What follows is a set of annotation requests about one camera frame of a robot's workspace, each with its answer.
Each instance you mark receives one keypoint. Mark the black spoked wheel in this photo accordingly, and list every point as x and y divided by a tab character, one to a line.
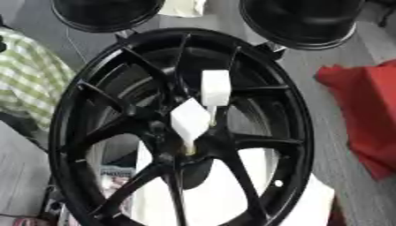
129	126

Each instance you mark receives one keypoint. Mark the black round wheel rim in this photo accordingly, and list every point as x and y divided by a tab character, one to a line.
304	20
105	13

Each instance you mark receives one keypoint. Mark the printed paper box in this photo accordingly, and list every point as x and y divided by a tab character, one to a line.
114	179

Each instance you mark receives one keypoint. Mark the red cloth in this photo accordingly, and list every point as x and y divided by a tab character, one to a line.
368	111

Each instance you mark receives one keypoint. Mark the green white checked cloth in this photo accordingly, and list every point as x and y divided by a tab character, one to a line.
28	79

